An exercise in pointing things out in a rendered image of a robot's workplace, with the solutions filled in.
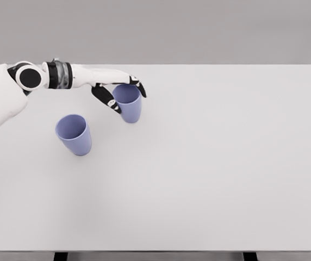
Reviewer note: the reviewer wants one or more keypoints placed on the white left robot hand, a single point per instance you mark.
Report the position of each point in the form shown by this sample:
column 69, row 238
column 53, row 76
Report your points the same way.
column 105, row 75

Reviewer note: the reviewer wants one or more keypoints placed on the blue plastic cup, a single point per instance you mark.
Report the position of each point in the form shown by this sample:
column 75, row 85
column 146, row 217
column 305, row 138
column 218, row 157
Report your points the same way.
column 75, row 136
column 128, row 104

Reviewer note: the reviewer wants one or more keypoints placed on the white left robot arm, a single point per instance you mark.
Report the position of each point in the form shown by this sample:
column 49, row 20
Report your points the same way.
column 0, row 92

